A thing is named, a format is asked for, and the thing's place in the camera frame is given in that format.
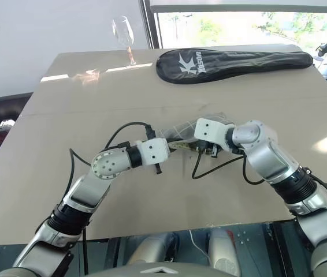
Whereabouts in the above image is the dark window frame post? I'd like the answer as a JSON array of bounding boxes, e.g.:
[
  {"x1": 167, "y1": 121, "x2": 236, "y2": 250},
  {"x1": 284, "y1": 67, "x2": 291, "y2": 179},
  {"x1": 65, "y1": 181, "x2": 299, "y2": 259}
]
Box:
[{"x1": 139, "y1": 0, "x2": 165, "y2": 50}]

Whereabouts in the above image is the silver robot leg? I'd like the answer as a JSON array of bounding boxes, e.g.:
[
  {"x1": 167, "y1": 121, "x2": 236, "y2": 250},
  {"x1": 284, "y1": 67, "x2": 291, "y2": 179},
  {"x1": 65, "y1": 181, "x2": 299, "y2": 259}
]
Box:
[
  {"x1": 127, "y1": 232, "x2": 179, "y2": 271},
  {"x1": 209, "y1": 227, "x2": 241, "y2": 275}
]

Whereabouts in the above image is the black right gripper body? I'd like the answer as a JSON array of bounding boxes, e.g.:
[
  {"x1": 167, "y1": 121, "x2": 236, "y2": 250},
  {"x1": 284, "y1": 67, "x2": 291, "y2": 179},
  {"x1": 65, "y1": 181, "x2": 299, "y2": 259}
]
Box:
[{"x1": 197, "y1": 140, "x2": 222, "y2": 159}]

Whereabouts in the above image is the clear wine glass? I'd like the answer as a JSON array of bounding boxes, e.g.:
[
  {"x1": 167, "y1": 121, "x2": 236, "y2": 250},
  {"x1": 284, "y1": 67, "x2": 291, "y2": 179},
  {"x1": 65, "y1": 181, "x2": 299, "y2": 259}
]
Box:
[{"x1": 110, "y1": 16, "x2": 137, "y2": 69}]

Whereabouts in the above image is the black racket cover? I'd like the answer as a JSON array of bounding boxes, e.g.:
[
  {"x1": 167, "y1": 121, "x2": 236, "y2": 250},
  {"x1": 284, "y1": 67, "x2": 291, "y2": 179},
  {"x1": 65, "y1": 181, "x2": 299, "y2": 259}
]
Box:
[{"x1": 155, "y1": 48, "x2": 314, "y2": 85}]

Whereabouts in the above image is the silver robot right leg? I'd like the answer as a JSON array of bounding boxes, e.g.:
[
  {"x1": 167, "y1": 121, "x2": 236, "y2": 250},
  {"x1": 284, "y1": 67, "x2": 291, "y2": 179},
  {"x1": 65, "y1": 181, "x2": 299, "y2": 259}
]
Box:
[{"x1": 209, "y1": 227, "x2": 241, "y2": 275}]

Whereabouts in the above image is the thin white cable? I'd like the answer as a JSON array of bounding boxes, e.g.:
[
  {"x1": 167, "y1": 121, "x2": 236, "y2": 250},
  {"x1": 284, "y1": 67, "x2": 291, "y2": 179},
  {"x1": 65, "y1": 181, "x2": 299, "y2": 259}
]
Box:
[{"x1": 188, "y1": 229, "x2": 211, "y2": 262}]

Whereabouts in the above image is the silver robot left leg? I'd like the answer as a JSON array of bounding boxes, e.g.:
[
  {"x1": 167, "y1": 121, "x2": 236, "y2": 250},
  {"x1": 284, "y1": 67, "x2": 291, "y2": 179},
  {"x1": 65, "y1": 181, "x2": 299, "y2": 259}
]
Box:
[{"x1": 127, "y1": 232, "x2": 179, "y2": 271}]

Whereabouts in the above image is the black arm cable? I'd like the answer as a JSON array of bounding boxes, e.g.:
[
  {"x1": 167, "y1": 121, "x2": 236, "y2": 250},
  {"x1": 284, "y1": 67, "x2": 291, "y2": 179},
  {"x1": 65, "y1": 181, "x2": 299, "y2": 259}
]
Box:
[
  {"x1": 69, "y1": 122, "x2": 158, "y2": 171},
  {"x1": 191, "y1": 149, "x2": 268, "y2": 185}
]

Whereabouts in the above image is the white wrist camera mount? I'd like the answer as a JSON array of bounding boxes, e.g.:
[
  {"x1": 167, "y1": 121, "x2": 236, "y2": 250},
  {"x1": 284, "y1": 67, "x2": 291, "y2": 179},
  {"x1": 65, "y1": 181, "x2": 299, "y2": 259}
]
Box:
[
  {"x1": 194, "y1": 117, "x2": 236, "y2": 145},
  {"x1": 136, "y1": 137, "x2": 172, "y2": 167}
]

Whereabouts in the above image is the grey robot torso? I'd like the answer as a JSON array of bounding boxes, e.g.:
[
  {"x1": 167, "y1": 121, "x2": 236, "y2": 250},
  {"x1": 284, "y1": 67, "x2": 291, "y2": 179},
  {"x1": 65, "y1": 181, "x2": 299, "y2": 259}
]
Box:
[{"x1": 0, "y1": 260, "x2": 239, "y2": 277}]

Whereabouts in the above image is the small black device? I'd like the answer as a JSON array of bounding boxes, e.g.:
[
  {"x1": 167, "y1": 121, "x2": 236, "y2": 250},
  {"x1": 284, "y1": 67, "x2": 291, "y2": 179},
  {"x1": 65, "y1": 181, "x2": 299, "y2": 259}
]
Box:
[{"x1": 315, "y1": 42, "x2": 327, "y2": 58}]

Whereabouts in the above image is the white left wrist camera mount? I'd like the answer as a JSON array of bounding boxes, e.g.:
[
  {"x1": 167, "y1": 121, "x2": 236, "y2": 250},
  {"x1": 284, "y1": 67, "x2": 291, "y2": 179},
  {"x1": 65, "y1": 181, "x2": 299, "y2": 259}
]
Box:
[{"x1": 136, "y1": 137, "x2": 172, "y2": 167}]

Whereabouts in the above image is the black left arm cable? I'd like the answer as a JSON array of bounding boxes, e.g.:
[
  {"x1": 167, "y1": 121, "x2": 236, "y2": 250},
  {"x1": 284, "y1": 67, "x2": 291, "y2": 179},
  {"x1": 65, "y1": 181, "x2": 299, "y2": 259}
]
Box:
[{"x1": 69, "y1": 122, "x2": 158, "y2": 171}]

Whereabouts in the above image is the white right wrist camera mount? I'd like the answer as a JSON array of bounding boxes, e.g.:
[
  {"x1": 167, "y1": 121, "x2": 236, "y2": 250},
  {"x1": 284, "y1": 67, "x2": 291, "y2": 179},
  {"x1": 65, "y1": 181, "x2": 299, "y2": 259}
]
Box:
[{"x1": 194, "y1": 117, "x2": 236, "y2": 145}]

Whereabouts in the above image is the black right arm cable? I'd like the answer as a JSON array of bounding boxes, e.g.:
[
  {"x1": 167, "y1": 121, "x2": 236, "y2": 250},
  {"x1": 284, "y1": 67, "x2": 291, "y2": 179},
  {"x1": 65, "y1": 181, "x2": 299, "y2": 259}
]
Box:
[{"x1": 191, "y1": 149, "x2": 268, "y2": 185}]

